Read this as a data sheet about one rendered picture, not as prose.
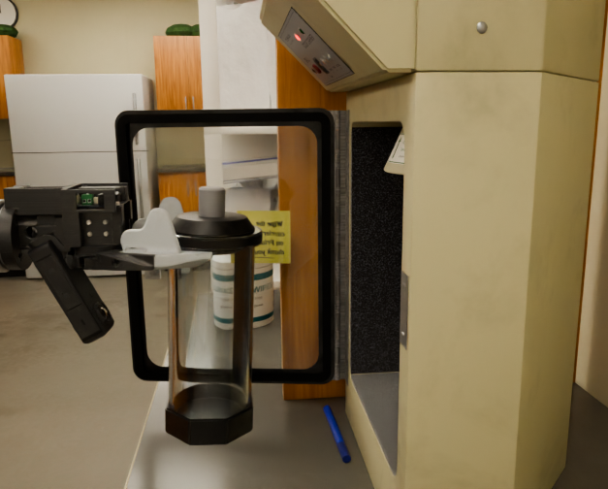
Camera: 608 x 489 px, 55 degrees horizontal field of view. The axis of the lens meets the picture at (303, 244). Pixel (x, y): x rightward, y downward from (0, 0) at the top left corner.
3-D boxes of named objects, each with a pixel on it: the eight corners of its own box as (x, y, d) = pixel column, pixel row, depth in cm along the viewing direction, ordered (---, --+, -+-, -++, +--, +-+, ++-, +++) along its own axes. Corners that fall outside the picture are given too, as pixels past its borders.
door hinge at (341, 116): (345, 377, 88) (345, 110, 80) (348, 385, 86) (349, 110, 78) (335, 378, 88) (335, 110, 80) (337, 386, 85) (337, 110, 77)
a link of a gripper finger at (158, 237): (196, 211, 54) (112, 208, 57) (199, 274, 56) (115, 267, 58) (211, 208, 57) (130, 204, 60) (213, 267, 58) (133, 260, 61)
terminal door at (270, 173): (335, 384, 87) (335, 107, 79) (133, 380, 89) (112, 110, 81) (335, 382, 88) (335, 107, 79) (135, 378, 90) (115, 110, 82)
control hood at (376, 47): (345, 92, 80) (346, 14, 78) (416, 71, 48) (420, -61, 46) (261, 92, 79) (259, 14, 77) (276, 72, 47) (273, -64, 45)
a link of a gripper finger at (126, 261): (144, 257, 55) (68, 251, 58) (145, 274, 56) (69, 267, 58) (171, 247, 60) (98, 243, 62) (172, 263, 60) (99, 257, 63)
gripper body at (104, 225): (121, 189, 57) (-9, 190, 56) (126, 275, 59) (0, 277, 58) (135, 182, 65) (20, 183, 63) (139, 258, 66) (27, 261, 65)
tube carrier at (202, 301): (256, 392, 73) (260, 221, 69) (259, 437, 62) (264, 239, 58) (167, 393, 71) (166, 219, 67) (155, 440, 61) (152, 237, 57)
